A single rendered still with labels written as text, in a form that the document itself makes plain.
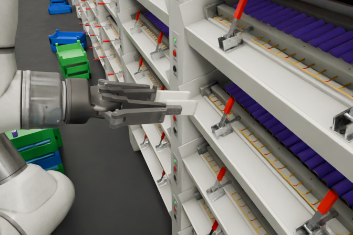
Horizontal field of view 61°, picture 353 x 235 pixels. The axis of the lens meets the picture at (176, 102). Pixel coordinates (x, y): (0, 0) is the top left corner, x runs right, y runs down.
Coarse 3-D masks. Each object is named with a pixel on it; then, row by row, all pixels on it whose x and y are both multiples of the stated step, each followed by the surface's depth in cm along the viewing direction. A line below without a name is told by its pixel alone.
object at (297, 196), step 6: (204, 96) 76; (210, 102) 74; (216, 108) 71; (222, 114) 69; (234, 126) 65; (246, 144) 61; (252, 150) 59; (258, 156) 57; (264, 162) 56; (270, 168) 55; (276, 174) 53; (282, 180) 52; (288, 186) 51; (294, 192) 50; (300, 198) 49; (306, 204) 48; (312, 210) 47; (330, 234) 44
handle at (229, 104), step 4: (228, 100) 62; (232, 100) 61; (228, 104) 62; (232, 104) 62; (228, 108) 62; (224, 112) 63; (228, 112) 62; (224, 116) 63; (224, 120) 63; (220, 124) 64; (224, 124) 65
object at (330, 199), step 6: (330, 192) 41; (324, 198) 41; (330, 198) 41; (336, 198) 40; (324, 204) 41; (330, 204) 41; (318, 210) 42; (324, 210) 41; (318, 216) 42; (312, 222) 43; (312, 228) 43
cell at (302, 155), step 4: (308, 148) 54; (300, 152) 54; (304, 152) 54; (308, 152) 54; (312, 152) 54; (316, 152) 54; (300, 156) 53; (304, 156) 53; (308, 156) 53; (312, 156) 54; (300, 160) 54; (304, 160) 53
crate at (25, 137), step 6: (6, 132) 136; (18, 132) 136; (24, 132) 136; (30, 132) 136; (36, 132) 128; (42, 132) 130; (48, 132) 131; (12, 138) 124; (18, 138) 125; (24, 138) 127; (30, 138) 128; (36, 138) 130; (42, 138) 131; (18, 144) 127; (24, 144) 128
